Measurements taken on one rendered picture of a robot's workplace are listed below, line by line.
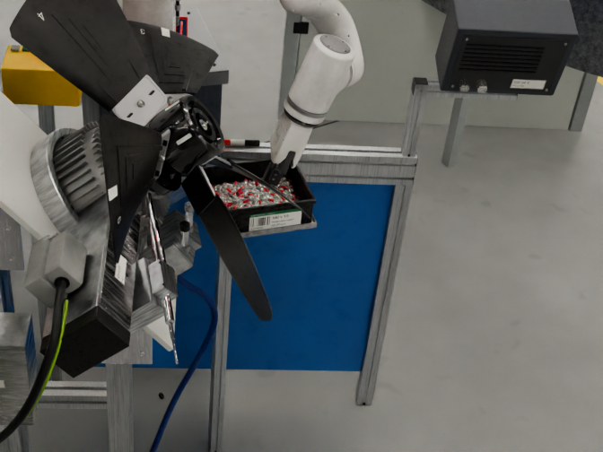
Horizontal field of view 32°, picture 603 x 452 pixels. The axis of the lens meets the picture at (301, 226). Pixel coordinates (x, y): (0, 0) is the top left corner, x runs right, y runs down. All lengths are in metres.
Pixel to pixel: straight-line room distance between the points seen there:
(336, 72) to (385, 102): 2.16
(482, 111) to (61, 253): 2.76
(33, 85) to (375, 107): 2.04
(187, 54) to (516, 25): 0.70
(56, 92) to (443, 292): 1.58
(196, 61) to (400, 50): 2.00
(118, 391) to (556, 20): 1.20
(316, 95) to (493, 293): 1.63
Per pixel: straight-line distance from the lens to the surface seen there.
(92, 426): 2.97
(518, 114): 4.27
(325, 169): 2.48
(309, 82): 1.99
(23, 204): 1.84
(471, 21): 2.29
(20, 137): 1.95
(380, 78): 4.07
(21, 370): 2.06
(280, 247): 2.64
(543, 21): 2.34
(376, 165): 2.49
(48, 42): 1.79
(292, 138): 2.04
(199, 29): 2.70
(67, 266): 1.68
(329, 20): 2.06
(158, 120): 1.86
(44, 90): 2.35
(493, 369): 3.25
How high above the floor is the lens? 2.27
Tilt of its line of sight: 39 degrees down
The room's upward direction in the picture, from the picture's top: 6 degrees clockwise
